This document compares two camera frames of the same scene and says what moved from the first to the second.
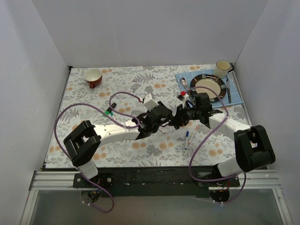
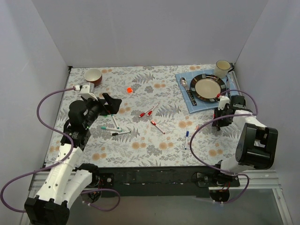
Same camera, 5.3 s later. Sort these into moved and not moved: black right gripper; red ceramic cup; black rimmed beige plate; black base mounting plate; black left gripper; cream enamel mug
Moved: black right gripper; black left gripper
Not moved: black rimmed beige plate; black base mounting plate; cream enamel mug; red ceramic cup
